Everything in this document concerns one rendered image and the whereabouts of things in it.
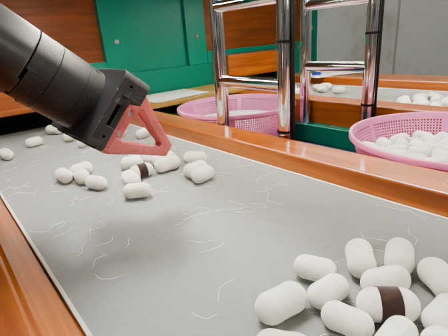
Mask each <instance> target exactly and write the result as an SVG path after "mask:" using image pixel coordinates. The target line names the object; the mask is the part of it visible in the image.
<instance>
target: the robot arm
mask: <svg viewBox="0 0 448 336"><path fill-rule="evenodd" d="M148 92H149V86H148V85H147V84H146V83H144V82H143V81H142V80H140V79H139V78H138V77H136V76H134V74H132V73H130V72H128V71H127V70H123V69H96V68H94V67H93V66H92V65H90V64H88V63H87V62H86V61H84V60H83V59H82V58H80V57H78V56H77V55H76V54H74V53H73V52H71V51H70V50H68V49H67V48H65V47H64V46H62V45H61V44H60V43H58V42H56V41H55V40H53V39H52V38H50V37H49V36H47V35H46V34H44V33H43V32H41V31H40V30H39V29H38V28H36V27H35V26H33V25H32V24H30V23H29V22H27V21H26V20H24V19H23V18H22V17H20V16H18V15H17V14H16V13H14V12H12V11H11V10H10V9H8V8H7V7H6V6H4V5H2V4H1V3H0V93H4V94H6V95H8V96H10V97H12V98H14V99H15V101H16V102H18V103H20V104H22V105H24V106H26V107H28V108H30V109H32V110H34V111H36V112H38V113H40V114H42V115H44V116H45V117H47V118H49V119H51V120H53V121H52V124H51V125H52V126H53V127H55V128H57V130H58V131H60V132H62V133H64V134H66V135H68V136H70V137H72V138H74V139H76V140H78V141H80V142H82V143H84V144H86V145H87V146H89V147H91V148H93V149H96V150H98V151H100V152H102V153H104V154H113V155H156V156H166V155H167V154H168V152H169V150H170V148H171V146H172V144H171V142H170V140H169V138H168V137H167V135H166V134H165V132H164V130H163V128H162V126H161V125H160V123H159V122H158V120H157V118H156V115H155V113H154V111H153V109H152V107H151V105H150V103H149V100H148V98H147V94H148ZM133 116H135V117H136V118H137V119H138V120H139V122H140V123H141V124H142V125H143V126H144V128H146V130H147V131H148V132H149V133H150V135H151V136H152V137H153V138H154V140H155V144H154V145H150V144H145V143H136V142H131V141H123V140H121V138H122V136H123V134H124V132H125V130H126V128H127V126H128V125H129V123H130V121H131V120H132V118H133Z"/></svg>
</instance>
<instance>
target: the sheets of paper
mask: <svg viewBox="0 0 448 336"><path fill-rule="evenodd" d="M204 93H210V92H207V91H197V90H191V89H178V90H174V91H167V92H162V93H155V94H150V95H147V98H148V100H149V102H154V103H162V102H166V101H172V100H175V99H181V98H185V97H191V96H194V95H200V94H204Z"/></svg>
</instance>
